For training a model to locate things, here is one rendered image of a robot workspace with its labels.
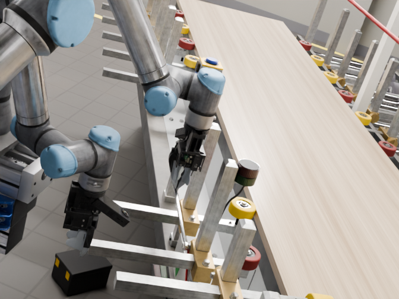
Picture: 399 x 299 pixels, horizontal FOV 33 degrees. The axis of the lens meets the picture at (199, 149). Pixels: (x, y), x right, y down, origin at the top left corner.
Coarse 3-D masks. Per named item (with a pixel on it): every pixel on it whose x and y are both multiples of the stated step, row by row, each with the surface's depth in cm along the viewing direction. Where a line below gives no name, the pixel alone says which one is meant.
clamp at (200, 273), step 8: (192, 240) 187; (192, 248) 183; (200, 256) 179; (208, 256) 180; (200, 264) 176; (192, 272) 178; (200, 272) 176; (208, 272) 176; (192, 280) 177; (200, 280) 177; (208, 280) 178
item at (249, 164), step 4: (240, 160) 174; (244, 160) 174; (248, 160) 175; (240, 164) 172; (244, 164) 172; (248, 164) 173; (252, 164) 173; (256, 164) 174; (248, 168) 171; (252, 168) 171; (256, 168) 172; (232, 188) 174; (240, 192) 176; (236, 196) 177; (224, 208) 178
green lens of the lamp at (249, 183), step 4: (236, 176) 173; (240, 176) 172; (236, 180) 173; (240, 180) 172; (244, 180) 172; (248, 180) 172; (252, 180) 172; (240, 184) 172; (244, 184) 172; (248, 184) 172; (252, 184) 173
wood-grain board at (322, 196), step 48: (192, 0) 414; (240, 48) 352; (288, 48) 378; (240, 96) 288; (288, 96) 305; (336, 96) 325; (240, 144) 244; (288, 144) 256; (336, 144) 270; (288, 192) 220; (336, 192) 231; (384, 192) 242; (288, 240) 193; (336, 240) 201; (384, 240) 210; (288, 288) 172; (336, 288) 179; (384, 288) 185
